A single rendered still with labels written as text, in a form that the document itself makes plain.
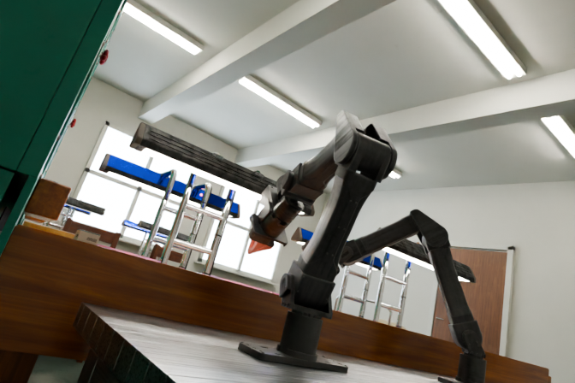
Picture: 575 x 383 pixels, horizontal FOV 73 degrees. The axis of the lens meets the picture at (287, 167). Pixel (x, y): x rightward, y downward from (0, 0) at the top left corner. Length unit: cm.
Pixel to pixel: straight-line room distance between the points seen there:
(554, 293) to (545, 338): 53
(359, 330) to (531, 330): 474
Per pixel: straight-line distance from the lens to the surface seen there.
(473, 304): 600
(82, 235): 81
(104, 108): 639
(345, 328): 107
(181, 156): 114
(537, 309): 576
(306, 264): 70
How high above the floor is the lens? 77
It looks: 18 degrees up
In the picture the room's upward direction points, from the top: 15 degrees clockwise
